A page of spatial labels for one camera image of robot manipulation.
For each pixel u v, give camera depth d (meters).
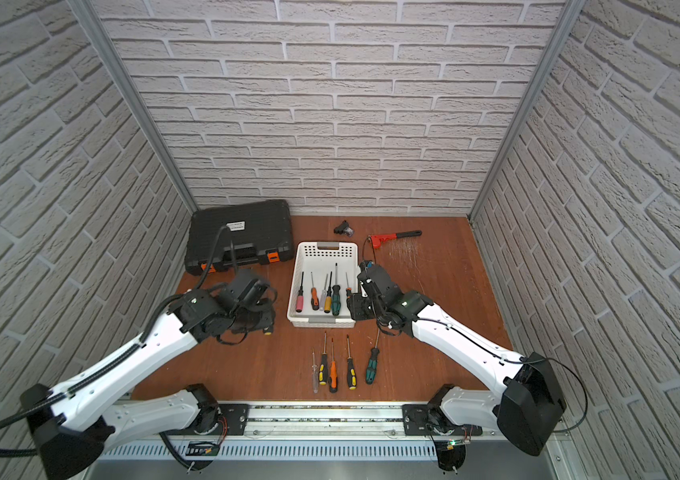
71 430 0.38
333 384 0.77
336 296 0.94
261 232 1.09
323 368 0.81
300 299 0.95
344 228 1.14
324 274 1.03
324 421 0.76
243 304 0.56
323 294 0.96
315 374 0.80
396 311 0.55
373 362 0.81
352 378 0.79
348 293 0.97
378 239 1.10
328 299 0.94
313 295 0.95
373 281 0.59
